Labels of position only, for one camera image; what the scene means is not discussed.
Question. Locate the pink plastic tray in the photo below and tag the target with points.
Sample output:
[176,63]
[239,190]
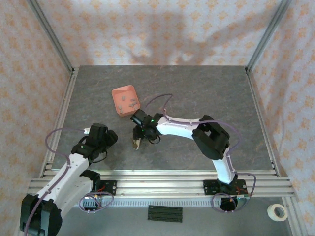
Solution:
[128,92]

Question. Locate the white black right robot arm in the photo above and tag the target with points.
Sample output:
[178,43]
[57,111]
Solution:
[177,127]

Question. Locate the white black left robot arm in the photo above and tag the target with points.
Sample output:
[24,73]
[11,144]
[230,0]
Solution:
[66,177]

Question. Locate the narrow aluminium crossbar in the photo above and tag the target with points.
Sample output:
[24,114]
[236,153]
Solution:
[160,173]

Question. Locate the black ribbed plate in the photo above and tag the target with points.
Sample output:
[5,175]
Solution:
[165,214]

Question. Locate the white tape roll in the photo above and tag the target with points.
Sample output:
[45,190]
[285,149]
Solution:
[277,212]

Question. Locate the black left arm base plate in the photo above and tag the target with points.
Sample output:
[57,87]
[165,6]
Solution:
[110,186]

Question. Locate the wide aluminium mounting rail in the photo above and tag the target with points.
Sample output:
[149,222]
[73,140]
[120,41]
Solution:
[160,186]

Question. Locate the aluminium side rail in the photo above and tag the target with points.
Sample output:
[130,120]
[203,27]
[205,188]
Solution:
[66,98]
[256,98]

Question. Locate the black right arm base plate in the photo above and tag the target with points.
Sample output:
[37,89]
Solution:
[210,186]

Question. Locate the aluminium frame post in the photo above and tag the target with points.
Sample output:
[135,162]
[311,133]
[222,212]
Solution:
[267,37]
[52,37]

